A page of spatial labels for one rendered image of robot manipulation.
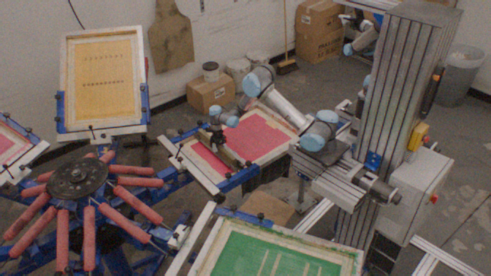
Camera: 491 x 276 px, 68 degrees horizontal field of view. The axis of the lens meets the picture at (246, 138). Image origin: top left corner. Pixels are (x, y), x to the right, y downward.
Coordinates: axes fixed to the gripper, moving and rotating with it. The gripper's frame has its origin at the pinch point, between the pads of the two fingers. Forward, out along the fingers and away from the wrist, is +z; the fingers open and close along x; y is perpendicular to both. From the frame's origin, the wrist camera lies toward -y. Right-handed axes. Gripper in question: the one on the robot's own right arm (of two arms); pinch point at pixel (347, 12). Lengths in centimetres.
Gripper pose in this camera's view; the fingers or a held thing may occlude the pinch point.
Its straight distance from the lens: 277.1
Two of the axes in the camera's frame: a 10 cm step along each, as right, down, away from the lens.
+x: 9.3, -3.4, 1.6
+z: -3.5, -5.9, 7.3
